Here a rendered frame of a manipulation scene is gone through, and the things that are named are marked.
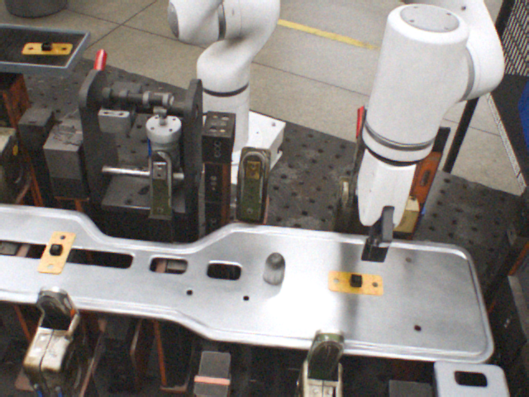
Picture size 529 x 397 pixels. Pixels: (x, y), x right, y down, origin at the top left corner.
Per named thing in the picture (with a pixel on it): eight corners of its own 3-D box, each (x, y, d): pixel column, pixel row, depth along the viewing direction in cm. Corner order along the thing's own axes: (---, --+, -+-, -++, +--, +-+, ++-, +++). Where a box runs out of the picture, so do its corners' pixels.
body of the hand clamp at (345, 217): (312, 321, 117) (340, 199, 92) (313, 294, 122) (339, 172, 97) (340, 324, 117) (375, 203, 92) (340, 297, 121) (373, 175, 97)
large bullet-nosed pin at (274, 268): (262, 289, 87) (264, 261, 82) (264, 273, 89) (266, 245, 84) (283, 291, 87) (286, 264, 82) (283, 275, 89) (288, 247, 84)
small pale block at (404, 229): (356, 335, 115) (398, 208, 90) (356, 321, 117) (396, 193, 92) (374, 337, 115) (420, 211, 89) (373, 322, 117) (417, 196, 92)
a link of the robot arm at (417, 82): (413, 94, 70) (352, 110, 67) (442, -7, 61) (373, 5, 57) (458, 133, 64) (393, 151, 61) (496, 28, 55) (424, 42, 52)
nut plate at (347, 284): (328, 290, 85) (329, 285, 84) (328, 271, 88) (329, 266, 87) (383, 296, 85) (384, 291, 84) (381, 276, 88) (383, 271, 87)
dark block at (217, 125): (202, 290, 121) (201, 133, 91) (207, 265, 126) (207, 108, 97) (226, 293, 120) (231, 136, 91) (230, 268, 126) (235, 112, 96)
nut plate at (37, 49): (21, 55, 98) (20, 49, 98) (26, 45, 101) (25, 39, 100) (69, 55, 99) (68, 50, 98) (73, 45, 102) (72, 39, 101)
